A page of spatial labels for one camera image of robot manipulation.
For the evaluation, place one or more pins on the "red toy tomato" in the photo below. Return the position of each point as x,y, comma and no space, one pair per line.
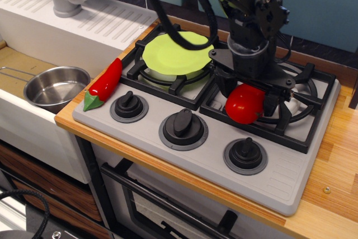
245,104

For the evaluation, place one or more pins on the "black stove knob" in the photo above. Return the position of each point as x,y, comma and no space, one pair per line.
129,108
245,157
183,131

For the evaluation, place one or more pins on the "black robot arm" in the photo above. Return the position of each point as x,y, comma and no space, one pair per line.
254,26

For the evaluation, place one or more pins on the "black right stove knob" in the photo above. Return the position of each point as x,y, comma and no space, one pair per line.
245,157

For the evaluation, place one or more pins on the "black burner grate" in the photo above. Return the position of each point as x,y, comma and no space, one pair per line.
187,90
295,123

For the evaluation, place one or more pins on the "white toy sink unit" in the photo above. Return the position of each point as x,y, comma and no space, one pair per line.
90,40

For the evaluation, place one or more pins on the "toy oven door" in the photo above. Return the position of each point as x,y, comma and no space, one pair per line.
160,208

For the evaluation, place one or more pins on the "black left stove knob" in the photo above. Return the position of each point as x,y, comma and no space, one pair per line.
129,108

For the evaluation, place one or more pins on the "red toy chili pepper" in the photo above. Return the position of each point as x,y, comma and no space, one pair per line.
101,90

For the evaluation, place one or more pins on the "grey toy stove top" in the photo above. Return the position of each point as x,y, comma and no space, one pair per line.
279,186

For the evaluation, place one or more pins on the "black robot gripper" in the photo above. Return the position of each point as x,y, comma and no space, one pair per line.
256,68

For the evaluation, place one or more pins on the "black right burner grate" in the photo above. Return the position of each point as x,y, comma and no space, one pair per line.
295,123

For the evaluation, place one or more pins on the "wooden drawer fronts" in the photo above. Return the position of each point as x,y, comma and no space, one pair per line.
70,201

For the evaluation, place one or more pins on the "black middle stove knob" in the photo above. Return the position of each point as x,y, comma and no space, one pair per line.
183,131

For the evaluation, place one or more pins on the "light green plastic plate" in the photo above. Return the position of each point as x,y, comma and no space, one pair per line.
166,57

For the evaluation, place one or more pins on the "black left burner grate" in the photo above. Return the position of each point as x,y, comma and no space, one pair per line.
187,90

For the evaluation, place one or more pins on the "small steel pot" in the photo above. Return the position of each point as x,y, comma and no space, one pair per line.
54,88

